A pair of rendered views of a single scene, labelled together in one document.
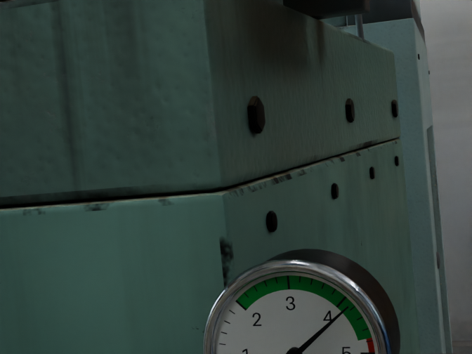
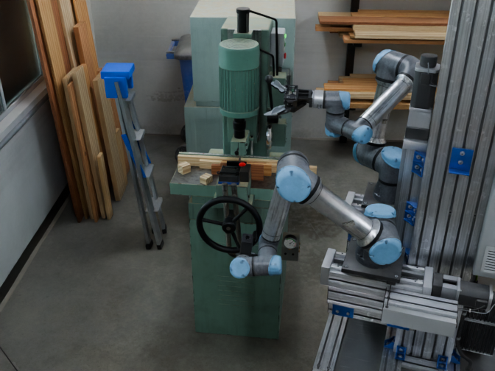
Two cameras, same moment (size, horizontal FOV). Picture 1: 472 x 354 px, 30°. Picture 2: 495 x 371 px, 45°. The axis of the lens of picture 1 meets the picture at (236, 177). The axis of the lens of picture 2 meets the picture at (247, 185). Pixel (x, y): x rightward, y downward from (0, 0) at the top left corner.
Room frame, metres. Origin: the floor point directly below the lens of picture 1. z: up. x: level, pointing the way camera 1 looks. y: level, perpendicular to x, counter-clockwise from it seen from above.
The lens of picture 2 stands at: (-1.85, 0.60, 2.23)
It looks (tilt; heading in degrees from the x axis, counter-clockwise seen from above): 30 degrees down; 349
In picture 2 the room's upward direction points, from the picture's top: straight up
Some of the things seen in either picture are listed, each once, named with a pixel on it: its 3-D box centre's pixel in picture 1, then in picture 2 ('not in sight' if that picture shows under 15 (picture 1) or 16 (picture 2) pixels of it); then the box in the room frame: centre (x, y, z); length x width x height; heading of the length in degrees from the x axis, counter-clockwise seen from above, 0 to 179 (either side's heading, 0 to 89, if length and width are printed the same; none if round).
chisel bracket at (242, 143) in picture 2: not in sight; (240, 143); (0.60, 0.16, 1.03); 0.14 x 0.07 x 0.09; 162
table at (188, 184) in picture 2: not in sight; (236, 186); (0.48, 0.20, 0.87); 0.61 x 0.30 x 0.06; 72
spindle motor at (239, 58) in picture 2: not in sight; (239, 78); (0.58, 0.16, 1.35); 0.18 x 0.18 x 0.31
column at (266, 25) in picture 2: not in sight; (247, 95); (0.86, 0.08, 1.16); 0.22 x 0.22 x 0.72; 72
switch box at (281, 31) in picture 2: not in sight; (278, 47); (0.84, -0.07, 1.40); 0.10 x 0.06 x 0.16; 162
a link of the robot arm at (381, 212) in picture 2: not in sight; (378, 222); (-0.10, -0.25, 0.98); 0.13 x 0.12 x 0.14; 165
